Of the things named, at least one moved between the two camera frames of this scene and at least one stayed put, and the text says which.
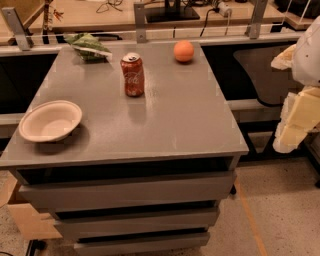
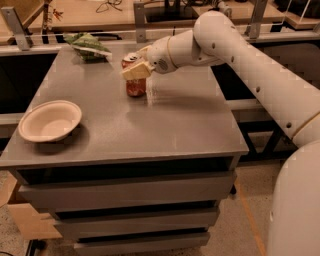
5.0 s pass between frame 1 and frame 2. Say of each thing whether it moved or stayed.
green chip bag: stayed
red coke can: stayed
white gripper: moved
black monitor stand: stayed
